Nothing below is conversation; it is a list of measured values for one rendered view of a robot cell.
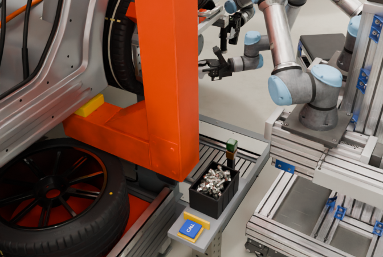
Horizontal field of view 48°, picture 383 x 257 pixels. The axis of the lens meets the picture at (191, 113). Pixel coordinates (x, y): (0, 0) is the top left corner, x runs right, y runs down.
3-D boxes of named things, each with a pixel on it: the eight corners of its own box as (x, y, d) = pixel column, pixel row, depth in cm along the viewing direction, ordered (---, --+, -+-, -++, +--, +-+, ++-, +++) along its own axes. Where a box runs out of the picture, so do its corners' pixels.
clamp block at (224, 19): (213, 21, 231) (213, 12, 228) (228, 24, 227) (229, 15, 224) (208, 25, 227) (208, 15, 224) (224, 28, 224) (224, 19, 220)
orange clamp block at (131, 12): (139, 9, 204) (130, 1, 196) (153, 12, 201) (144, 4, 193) (134, 23, 204) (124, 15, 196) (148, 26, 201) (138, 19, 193)
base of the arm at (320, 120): (342, 115, 177) (347, 95, 171) (330, 135, 166) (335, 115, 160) (306, 104, 183) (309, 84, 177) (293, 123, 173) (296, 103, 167)
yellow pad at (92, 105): (82, 94, 217) (81, 86, 214) (105, 102, 211) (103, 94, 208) (62, 109, 207) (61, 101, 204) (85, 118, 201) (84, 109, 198)
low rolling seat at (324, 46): (353, 97, 328) (363, 58, 308) (306, 100, 326) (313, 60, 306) (334, 68, 362) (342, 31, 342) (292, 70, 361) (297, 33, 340)
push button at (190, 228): (187, 221, 180) (187, 218, 179) (202, 228, 177) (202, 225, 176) (178, 233, 175) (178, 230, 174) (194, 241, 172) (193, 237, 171)
